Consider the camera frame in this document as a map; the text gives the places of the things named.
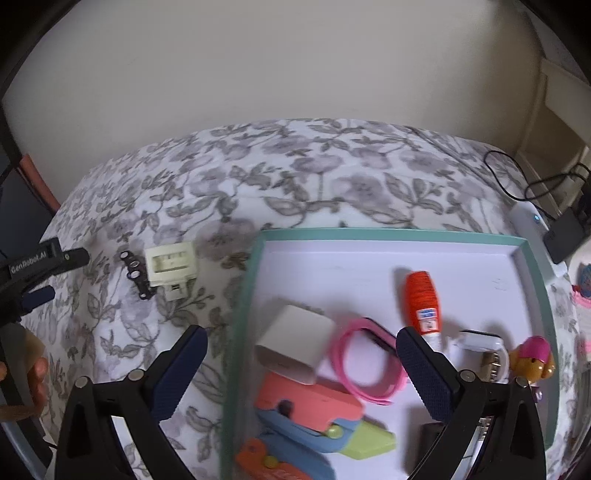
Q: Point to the white power bank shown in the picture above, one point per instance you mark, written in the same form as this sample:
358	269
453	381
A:
531	226

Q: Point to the cream plastic socket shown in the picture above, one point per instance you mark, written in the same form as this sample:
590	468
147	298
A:
170	265

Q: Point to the white smartwatch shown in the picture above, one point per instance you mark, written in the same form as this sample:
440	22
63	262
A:
478	342

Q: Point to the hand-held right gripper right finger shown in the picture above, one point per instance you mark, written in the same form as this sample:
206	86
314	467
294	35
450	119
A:
422	369

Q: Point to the person's left hand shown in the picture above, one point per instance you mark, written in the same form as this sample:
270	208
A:
39	371

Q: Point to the pink wrist band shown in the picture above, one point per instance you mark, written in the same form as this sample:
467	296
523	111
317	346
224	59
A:
358	383

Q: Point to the black power brick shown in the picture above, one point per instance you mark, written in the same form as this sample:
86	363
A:
563	235

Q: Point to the white wooden furniture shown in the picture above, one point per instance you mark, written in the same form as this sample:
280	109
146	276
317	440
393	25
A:
558	115

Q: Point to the orange glue bottle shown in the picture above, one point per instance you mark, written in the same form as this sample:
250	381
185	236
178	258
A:
420	295

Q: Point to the teal tray box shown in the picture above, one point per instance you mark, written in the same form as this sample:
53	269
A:
346	277

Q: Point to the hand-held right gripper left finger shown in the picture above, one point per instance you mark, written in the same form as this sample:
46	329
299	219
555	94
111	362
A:
180	369

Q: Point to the colourful wristwatch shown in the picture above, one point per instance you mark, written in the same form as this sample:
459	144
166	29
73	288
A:
585	278

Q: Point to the dark cabinet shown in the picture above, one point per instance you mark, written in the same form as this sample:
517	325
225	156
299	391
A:
18	198

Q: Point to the floral blanket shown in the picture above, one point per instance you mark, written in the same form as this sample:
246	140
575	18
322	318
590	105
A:
300	175

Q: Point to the white charger block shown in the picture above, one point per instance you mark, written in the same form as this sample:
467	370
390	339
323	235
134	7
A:
295	341

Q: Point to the pink beaded strip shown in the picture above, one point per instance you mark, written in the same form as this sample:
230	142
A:
582	301

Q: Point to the pink dog toy figure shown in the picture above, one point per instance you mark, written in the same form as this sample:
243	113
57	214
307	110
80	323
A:
531	357

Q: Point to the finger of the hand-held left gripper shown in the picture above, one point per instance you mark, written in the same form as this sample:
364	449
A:
39	295
76	258

